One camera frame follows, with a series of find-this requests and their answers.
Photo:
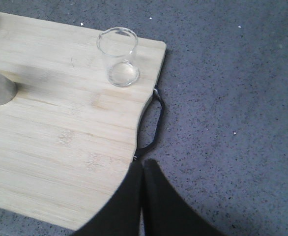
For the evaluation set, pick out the clear glass measuring beaker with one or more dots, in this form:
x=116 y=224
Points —
x=117 y=47

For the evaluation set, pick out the wooden cutting board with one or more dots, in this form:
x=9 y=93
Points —
x=68 y=137

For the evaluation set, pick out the black metal board handle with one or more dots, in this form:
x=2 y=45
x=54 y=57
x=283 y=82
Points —
x=141 y=151

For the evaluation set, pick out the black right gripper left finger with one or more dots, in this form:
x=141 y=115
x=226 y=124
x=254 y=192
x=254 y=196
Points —
x=120 y=216

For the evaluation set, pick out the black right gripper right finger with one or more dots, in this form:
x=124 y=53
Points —
x=165 y=212

